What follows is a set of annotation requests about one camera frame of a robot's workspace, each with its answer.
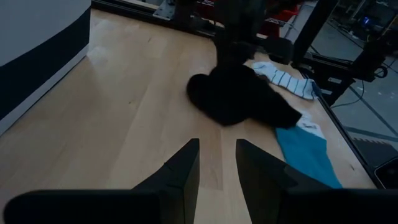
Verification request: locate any white blue-striped sock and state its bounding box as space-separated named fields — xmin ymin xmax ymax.
xmin=251 ymin=61 xmax=321 ymax=101

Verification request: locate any black flat device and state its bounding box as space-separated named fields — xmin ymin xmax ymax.
xmin=374 ymin=157 xmax=398 ymax=190

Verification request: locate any red storage bin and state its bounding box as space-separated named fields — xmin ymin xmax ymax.
xmin=257 ymin=0 xmax=300 ymax=38

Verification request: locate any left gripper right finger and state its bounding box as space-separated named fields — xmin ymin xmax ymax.
xmin=235 ymin=139 xmax=330 ymax=224

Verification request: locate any white tag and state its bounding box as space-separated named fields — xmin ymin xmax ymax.
xmin=297 ymin=112 xmax=326 ymax=139

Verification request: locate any black garment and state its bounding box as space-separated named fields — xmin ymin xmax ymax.
xmin=186 ymin=63 xmax=302 ymax=129

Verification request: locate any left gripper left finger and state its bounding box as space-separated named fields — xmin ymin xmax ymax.
xmin=133 ymin=139 xmax=200 ymax=224

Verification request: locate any teal sock with tag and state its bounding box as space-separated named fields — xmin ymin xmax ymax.
xmin=275 ymin=126 xmax=343 ymax=190

